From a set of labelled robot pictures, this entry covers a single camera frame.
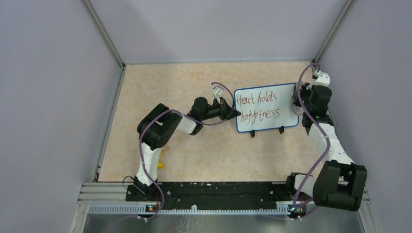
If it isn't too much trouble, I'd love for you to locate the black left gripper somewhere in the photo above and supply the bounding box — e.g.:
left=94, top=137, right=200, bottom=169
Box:
left=200, top=97, right=240, bottom=121

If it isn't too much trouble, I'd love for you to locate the grey oval whiteboard eraser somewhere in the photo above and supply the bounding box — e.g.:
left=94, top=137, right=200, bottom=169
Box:
left=291, top=96, right=304, bottom=116

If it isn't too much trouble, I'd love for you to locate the blue-framed small whiteboard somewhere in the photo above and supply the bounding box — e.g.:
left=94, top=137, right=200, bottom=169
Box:
left=234, top=83, right=299, bottom=133

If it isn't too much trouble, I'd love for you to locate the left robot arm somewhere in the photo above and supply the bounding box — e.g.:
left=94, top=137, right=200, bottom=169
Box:
left=126, top=97, right=240, bottom=201

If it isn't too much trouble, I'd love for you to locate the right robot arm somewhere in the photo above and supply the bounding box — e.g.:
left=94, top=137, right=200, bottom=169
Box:
left=234, top=82, right=367, bottom=211

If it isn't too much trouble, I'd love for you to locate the black whiteboard foot clip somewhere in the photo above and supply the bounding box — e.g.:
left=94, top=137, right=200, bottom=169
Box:
left=249, top=130, right=256, bottom=138

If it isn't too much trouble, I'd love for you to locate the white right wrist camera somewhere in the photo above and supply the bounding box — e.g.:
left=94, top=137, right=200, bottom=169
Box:
left=313, top=71, right=330, bottom=87

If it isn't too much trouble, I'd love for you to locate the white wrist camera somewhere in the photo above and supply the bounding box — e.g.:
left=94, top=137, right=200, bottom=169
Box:
left=313, top=71, right=330, bottom=87
left=210, top=84, right=225, bottom=100

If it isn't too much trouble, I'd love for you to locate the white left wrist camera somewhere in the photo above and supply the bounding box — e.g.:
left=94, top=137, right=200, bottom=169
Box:
left=210, top=84, right=225, bottom=100

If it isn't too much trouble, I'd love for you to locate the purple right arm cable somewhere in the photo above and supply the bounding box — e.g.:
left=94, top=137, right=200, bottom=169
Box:
left=291, top=63, right=332, bottom=222

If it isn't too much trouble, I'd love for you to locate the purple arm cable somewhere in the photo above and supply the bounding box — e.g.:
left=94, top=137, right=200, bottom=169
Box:
left=103, top=82, right=236, bottom=226
left=291, top=63, right=332, bottom=222

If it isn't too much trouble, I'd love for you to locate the aluminium corner post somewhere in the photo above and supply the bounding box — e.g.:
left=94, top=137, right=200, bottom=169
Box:
left=82, top=0, right=125, bottom=69
left=312, top=0, right=357, bottom=63

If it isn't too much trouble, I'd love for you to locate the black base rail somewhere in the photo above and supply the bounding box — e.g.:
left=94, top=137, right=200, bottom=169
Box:
left=125, top=182, right=294, bottom=211

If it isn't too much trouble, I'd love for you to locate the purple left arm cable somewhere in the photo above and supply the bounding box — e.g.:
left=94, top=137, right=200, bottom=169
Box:
left=103, top=82, right=236, bottom=226

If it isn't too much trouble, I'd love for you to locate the left aluminium corner post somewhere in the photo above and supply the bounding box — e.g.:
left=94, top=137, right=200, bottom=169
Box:
left=82, top=0, right=125, bottom=69

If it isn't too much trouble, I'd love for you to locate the white slotted cable duct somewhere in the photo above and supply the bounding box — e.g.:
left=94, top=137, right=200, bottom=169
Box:
left=88, top=204, right=290, bottom=215

